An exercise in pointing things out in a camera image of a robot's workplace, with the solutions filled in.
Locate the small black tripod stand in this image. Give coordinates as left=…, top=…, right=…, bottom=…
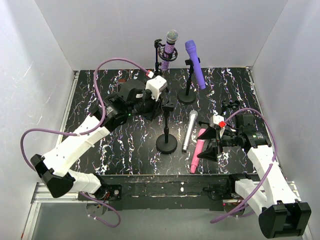
left=198, top=98, right=241, bottom=141

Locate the silver microphone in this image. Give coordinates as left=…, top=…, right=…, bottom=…
left=182, top=110, right=198, bottom=153

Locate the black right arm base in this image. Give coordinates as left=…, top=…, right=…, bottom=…
left=202, top=174, right=240, bottom=200

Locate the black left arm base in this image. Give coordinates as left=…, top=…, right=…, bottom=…
left=94, top=180, right=123, bottom=201

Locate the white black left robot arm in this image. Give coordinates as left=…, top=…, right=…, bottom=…
left=30, top=76, right=168, bottom=200

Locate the purple glitter microphone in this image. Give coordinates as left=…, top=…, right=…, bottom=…
left=160, top=29, right=178, bottom=71

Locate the purple plastic microphone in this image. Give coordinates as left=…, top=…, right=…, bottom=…
left=185, top=40, right=206, bottom=90

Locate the black round-base stand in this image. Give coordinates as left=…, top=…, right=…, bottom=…
left=177, top=59, right=196, bottom=105
left=155, top=102, right=178, bottom=155

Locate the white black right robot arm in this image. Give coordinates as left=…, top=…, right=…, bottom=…
left=197, top=113, right=312, bottom=239

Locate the aluminium table rail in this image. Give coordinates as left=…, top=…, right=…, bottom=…
left=21, top=69, right=111, bottom=240

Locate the pink microphone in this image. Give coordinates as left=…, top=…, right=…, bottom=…
left=190, top=139, right=205, bottom=174

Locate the tall black tripod stand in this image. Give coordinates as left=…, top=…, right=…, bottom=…
left=154, top=39, right=165, bottom=76

